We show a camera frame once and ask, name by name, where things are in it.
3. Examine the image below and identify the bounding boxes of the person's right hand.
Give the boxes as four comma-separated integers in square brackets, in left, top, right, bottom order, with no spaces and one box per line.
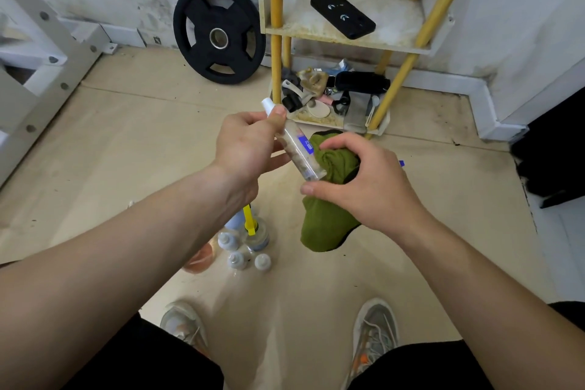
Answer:
[300,131,430,244]

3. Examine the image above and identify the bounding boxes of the person's left hand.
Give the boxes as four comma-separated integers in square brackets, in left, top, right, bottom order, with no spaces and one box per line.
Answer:
[213,105,292,210]

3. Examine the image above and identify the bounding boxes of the green microfibre cloth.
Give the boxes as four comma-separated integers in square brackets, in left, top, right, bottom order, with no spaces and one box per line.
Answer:
[300,130,363,254]

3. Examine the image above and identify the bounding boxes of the pale blue bottle white sprayer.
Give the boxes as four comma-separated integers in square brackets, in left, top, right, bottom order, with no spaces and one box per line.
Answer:
[224,209,247,232]

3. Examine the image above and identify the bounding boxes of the clear bottle yellow green sprayer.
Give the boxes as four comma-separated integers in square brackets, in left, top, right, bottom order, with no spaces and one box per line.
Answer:
[242,204,271,252]

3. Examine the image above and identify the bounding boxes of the orange spray bottle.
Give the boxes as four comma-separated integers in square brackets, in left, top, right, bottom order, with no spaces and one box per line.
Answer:
[182,241,216,275]

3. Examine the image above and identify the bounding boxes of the black phone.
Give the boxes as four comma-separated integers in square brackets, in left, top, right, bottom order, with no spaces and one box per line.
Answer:
[310,0,377,40]

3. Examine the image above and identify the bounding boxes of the white shelf yellow poles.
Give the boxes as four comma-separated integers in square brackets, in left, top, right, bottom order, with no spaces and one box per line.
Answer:
[258,0,488,139]

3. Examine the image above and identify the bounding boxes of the person's right forearm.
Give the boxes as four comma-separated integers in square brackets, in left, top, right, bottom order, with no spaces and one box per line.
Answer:
[397,216,585,390]

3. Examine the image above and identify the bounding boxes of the person's left forearm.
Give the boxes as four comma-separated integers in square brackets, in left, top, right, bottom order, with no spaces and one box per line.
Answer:
[0,163,250,390]

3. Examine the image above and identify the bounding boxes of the person's right grey shoe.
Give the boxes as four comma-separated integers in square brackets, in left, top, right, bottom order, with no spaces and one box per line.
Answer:
[341,297,400,390]

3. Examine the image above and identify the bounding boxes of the person's grey shoe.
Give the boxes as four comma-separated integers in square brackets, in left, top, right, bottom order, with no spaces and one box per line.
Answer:
[160,300,211,356]
[341,297,400,390]

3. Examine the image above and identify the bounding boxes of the person's left grey shoe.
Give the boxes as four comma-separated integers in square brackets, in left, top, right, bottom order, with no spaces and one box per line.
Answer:
[160,300,211,356]

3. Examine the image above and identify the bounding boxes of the black clip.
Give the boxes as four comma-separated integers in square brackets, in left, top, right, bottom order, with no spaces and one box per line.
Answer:
[282,92,305,113]

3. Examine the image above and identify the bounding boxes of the white plastic scoop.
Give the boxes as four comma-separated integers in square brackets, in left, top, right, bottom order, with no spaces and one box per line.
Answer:
[281,79,316,105]

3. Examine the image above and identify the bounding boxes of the white plastic strip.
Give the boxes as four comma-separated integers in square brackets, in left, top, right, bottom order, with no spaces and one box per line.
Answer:
[364,94,381,128]

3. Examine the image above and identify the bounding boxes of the white round disc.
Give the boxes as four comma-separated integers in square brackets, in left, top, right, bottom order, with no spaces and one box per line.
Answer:
[306,100,332,119]

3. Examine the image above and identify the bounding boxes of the tan fuzzy glove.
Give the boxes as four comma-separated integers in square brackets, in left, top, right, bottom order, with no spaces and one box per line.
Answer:
[297,66,330,96]

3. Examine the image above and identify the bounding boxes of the blue white packet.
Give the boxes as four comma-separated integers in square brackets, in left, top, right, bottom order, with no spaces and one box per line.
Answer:
[327,59,353,77]

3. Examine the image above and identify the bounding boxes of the black weight plate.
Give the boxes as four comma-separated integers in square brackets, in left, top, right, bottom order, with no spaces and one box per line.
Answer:
[172,0,267,86]

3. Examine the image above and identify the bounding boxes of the black shorts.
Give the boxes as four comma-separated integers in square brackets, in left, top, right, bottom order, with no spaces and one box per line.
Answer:
[62,300,585,390]

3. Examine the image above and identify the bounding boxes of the black ring grip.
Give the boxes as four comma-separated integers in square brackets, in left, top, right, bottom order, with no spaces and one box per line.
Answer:
[331,90,352,116]

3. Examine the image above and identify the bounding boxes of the white metal rack frame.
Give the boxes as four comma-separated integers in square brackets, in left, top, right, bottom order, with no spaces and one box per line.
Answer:
[0,0,119,187]

